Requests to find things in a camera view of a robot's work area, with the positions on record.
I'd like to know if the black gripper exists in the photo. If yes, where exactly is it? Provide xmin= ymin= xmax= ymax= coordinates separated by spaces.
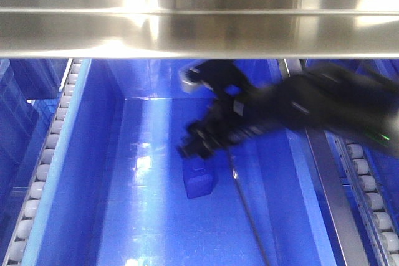
xmin=177 ymin=60 xmax=282 ymax=159

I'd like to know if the small blue block part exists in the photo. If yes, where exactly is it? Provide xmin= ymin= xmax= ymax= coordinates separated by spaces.
xmin=183 ymin=158 xmax=217 ymax=199

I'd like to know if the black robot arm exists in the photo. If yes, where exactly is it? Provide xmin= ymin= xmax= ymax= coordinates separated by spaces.
xmin=178 ymin=60 xmax=398 ymax=159

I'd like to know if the steel shelf front beam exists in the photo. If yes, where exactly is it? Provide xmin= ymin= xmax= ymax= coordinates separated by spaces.
xmin=1 ymin=0 xmax=398 ymax=58

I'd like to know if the large blue target bin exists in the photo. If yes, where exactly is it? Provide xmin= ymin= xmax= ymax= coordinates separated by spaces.
xmin=22 ymin=60 xmax=335 ymax=265

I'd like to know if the right white roller track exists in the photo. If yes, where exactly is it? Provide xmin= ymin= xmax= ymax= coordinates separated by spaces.
xmin=333 ymin=136 xmax=398 ymax=265

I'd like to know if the white roller track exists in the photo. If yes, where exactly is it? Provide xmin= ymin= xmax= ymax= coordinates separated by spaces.
xmin=333 ymin=136 xmax=398 ymax=265
xmin=2 ymin=58 xmax=90 ymax=265

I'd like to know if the left white roller track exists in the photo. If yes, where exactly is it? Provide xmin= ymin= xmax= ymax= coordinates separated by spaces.
xmin=2 ymin=58 xmax=90 ymax=265

